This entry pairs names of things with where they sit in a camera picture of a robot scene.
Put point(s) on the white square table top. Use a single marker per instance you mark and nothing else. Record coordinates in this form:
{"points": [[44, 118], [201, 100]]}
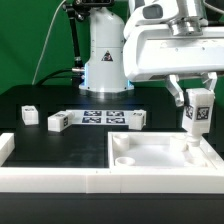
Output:
{"points": [[156, 150]]}

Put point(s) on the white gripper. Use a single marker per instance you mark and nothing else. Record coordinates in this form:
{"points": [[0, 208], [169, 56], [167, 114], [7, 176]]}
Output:
{"points": [[151, 52]]}

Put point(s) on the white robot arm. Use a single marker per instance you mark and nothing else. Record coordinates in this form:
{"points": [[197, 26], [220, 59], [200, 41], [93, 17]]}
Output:
{"points": [[104, 72]]}

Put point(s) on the sheet of fiducial markers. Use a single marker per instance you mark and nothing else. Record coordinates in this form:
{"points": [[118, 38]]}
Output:
{"points": [[100, 117]]}

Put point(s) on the white U-shaped fence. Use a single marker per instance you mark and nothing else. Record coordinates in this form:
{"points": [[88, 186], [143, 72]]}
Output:
{"points": [[109, 180]]}

